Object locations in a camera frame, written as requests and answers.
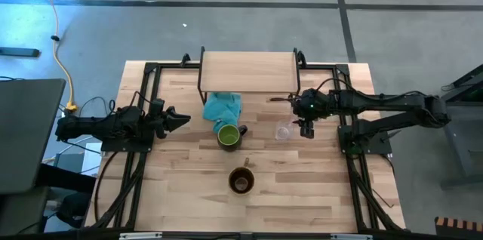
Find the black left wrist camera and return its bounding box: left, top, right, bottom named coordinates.
left=149, top=98, right=166, bottom=115

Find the black metal table frame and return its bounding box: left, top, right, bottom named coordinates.
left=90, top=60, right=407, bottom=233

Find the black floor bar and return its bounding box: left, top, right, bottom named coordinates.
left=0, top=46, right=41, bottom=58

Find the orange black striped box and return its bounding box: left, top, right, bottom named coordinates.
left=434, top=216, right=483, bottom=238

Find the blue-green glazed brown mug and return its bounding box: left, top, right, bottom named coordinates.
left=227, top=157, right=256, bottom=196

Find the yellow cable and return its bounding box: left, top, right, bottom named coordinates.
left=28, top=0, right=78, bottom=113

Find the black mug with green inside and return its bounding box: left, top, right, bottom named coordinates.
left=217, top=123, right=249, bottom=152

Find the white box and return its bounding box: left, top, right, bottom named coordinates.
left=81, top=141, right=103, bottom=175

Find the teal cloth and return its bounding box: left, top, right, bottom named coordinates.
left=202, top=91, right=242, bottom=134

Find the wooden shelf with black legs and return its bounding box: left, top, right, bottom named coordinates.
left=197, top=46, right=303, bottom=106

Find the black seat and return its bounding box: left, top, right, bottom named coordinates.
left=35, top=163, right=97, bottom=195

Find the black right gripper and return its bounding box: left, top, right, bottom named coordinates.
left=292, top=88, right=334, bottom=140

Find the white table bracket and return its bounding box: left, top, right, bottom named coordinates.
left=331, top=233, right=373, bottom=240
left=119, top=232, right=163, bottom=240

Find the clear glass cup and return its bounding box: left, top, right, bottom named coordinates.
left=274, top=120, right=294, bottom=142

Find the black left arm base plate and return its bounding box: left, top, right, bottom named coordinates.
left=100, top=136, right=152, bottom=153

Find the grey desk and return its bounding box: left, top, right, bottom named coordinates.
left=0, top=78, right=67, bottom=195

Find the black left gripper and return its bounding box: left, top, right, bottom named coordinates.
left=145, top=106, right=192, bottom=140

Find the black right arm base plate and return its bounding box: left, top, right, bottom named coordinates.
left=337, top=125, right=393, bottom=155

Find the grey metal table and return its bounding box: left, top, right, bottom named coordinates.
left=439, top=64, right=483, bottom=189

